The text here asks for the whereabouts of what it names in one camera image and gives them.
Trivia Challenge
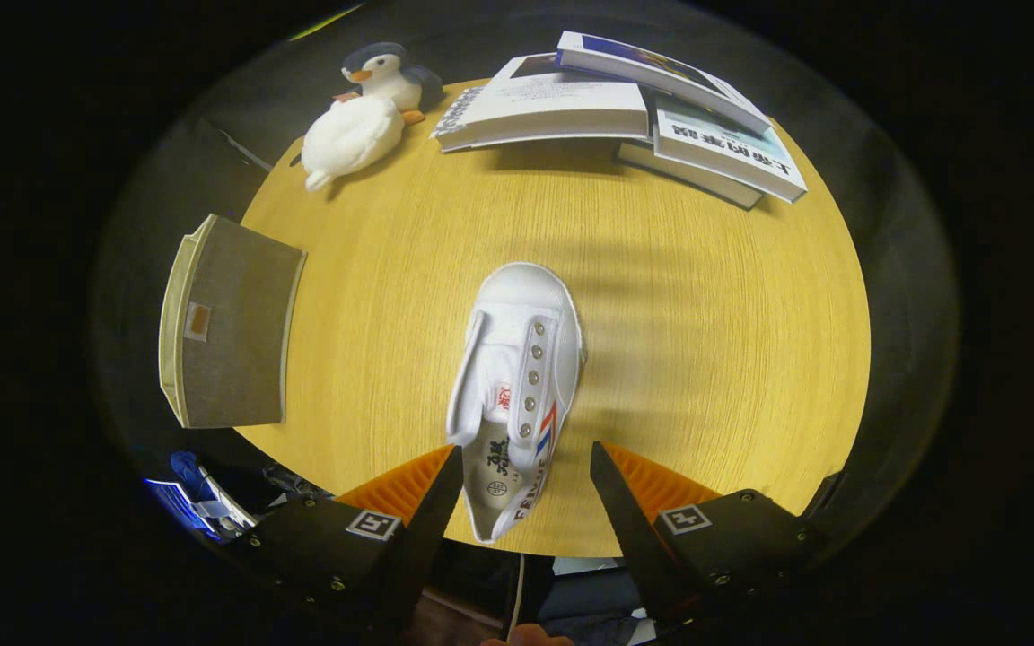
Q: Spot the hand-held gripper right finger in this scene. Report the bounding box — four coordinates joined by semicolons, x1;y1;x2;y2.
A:
591;440;828;629

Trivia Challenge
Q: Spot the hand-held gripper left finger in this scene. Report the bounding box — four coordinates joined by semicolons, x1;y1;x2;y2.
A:
243;444;464;633

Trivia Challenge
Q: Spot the white shoe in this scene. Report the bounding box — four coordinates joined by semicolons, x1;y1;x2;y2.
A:
445;262;585;545

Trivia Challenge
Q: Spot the grey fabric storage box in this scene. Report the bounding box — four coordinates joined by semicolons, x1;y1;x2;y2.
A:
158;214;307;430

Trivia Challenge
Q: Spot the dark cover book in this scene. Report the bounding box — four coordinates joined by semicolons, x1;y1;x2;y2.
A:
616;139;765;211

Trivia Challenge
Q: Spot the pale teal cover book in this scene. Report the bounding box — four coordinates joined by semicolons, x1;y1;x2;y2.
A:
652;94;809;204

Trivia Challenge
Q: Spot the white plush toy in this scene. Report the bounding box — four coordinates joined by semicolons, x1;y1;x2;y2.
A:
302;95;407;193

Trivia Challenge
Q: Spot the black and white patterned book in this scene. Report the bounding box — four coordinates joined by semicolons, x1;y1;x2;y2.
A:
430;85;486;152

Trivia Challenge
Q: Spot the grey penguin plush toy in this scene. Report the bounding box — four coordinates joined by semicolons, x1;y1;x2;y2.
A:
334;41;443;125

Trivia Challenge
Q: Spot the blue picture cover book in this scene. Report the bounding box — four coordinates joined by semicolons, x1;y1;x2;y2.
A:
556;31;771;137

